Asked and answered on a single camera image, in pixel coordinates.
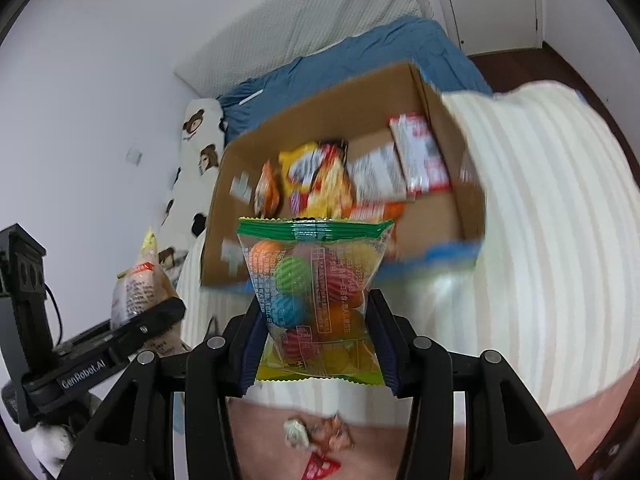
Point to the small wrapped snack packet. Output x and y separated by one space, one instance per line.
300 432

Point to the colourful candy ball bag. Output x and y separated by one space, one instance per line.
310 280

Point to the blue bed sheet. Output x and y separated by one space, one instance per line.
375 50

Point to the red instant noodle packet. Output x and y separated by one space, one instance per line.
332 180

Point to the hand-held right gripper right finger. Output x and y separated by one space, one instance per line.
387 360

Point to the white door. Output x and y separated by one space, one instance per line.
490 0

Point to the printed cardboard box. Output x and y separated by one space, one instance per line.
350 110

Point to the yellow instant noodle packet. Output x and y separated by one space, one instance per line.
300 167

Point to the yellow-edged clear snack packet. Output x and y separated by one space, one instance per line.
137 285

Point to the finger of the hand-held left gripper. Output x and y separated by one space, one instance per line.
155 317

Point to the white bread packet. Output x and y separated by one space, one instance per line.
375 172

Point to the white pen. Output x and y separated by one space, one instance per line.
251 98

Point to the long white pink packet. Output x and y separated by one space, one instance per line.
417 152

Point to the cat print blanket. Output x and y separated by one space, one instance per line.
540 210

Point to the panda print snack packet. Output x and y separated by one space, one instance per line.
267 190

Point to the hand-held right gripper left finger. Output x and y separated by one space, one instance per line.
250 355

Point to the bear print pillow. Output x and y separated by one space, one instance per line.
192 160

